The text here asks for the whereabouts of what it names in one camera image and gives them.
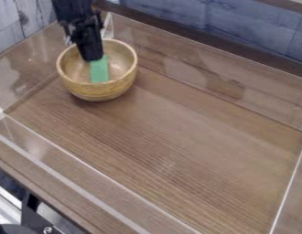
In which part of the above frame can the black table leg bracket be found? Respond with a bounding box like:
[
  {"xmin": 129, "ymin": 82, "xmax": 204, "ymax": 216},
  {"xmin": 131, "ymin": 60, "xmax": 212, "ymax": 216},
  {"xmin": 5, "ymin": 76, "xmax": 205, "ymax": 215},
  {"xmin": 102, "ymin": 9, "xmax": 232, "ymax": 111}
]
[{"xmin": 21, "ymin": 193, "xmax": 54, "ymax": 234}]

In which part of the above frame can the wooden bowl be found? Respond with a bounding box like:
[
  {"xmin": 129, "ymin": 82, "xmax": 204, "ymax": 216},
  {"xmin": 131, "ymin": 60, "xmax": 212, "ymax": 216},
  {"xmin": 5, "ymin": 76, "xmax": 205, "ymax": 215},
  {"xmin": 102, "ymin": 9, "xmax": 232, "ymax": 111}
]
[{"xmin": 55, "ymin": 39, "xmax": 137, "ymax": 101}]

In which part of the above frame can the clear acrylic tray wall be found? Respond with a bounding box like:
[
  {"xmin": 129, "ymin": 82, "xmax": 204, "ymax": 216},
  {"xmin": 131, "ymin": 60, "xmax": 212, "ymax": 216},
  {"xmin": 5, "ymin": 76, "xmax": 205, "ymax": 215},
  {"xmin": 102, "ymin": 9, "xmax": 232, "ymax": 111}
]
[{"xmin": 0, "ymin": 110, "xmax": 201, "ymax": 234}]

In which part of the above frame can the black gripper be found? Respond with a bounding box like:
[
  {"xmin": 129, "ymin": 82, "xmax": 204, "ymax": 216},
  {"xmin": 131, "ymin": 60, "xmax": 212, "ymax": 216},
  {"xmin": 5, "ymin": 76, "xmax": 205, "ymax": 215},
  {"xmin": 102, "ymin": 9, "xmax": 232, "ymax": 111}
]
[{"xmin": 50, "ymin": 0, "xmax": 103, "ymax": 62}]

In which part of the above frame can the green stick block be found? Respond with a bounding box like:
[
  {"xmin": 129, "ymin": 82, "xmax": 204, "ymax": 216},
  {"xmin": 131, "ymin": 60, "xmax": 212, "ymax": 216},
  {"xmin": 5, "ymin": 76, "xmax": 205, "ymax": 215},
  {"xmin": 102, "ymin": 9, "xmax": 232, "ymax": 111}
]
[{"xmin": 90, "ymin": 55, "xmax": 109, "ymax": 83}]

